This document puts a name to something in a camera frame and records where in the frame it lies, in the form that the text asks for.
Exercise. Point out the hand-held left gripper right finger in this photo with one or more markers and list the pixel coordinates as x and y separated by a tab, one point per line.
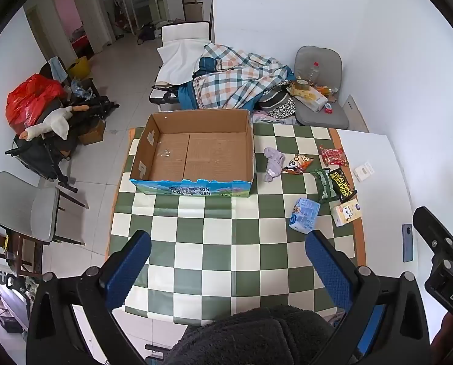
329	270

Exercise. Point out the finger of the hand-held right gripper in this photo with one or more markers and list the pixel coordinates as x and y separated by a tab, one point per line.
432	232

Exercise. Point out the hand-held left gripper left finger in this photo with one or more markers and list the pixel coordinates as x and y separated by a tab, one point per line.
129	270

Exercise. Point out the cream bear snack box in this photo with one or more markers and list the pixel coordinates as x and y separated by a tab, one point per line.
344	213

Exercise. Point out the blue tissue packet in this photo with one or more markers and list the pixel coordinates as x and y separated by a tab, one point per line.
304	215

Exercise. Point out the green snack packet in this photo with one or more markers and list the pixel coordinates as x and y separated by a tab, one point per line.
323	184

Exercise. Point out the black packet yellow lettering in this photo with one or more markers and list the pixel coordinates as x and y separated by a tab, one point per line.
342	184

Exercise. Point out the small white box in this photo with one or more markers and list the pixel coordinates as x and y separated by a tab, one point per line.
364	172

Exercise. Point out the panda print snack packet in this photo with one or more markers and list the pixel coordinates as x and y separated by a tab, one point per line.
297	164

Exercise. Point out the red snack packet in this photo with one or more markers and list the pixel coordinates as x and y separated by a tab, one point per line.
333	156

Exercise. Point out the purple cloth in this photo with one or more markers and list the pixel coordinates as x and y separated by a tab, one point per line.
274	161

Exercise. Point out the blue smartphone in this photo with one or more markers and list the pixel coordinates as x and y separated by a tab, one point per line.
407	241

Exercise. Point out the green checkered tablecloth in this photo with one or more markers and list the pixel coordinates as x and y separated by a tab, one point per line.
219	235

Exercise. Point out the black fleece clothing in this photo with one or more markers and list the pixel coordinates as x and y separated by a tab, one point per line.
249	334

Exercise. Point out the dark wooden chair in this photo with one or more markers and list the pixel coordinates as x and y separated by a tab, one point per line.
17	253

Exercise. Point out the grey dining chair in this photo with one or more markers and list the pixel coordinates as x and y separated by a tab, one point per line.
21	205

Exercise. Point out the white board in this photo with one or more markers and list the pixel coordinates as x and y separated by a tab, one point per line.
357	116

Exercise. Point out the small brown cardboard box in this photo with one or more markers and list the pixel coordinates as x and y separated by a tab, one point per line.
93	133

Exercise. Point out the black folded stroller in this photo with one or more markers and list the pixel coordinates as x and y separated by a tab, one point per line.
40	156

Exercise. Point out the grey padded chair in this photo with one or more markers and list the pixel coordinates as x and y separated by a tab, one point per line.
325	116

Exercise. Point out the small red packet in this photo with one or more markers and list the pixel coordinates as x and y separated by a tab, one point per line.
328	108

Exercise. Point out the pink patterned cloth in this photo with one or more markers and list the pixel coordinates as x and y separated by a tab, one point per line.
264	116

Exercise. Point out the white goose plush toy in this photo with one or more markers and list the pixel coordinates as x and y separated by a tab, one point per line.
57	119

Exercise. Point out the white tissue pack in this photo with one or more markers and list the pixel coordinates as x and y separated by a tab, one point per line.
312	99

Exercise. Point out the black white patterned bag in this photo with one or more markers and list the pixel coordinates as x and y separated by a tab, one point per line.
278	104

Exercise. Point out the orange snack bag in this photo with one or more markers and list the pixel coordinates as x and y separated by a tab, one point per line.
325	90

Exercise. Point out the brown tape roll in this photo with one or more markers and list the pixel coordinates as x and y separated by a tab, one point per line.
302	85

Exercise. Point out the clear plastic bottle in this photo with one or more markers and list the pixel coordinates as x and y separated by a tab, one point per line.
315	74

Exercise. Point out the red plastic bag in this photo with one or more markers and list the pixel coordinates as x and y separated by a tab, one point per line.
28	99

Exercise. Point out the white cloth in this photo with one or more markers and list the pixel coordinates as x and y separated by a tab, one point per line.
177	62

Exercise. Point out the light blue towel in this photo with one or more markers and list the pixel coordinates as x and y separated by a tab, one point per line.
57	68

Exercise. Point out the plaid blanket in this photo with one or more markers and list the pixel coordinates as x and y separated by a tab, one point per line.
234	76

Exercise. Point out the white cushioned chair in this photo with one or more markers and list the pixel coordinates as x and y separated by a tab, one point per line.
184	30

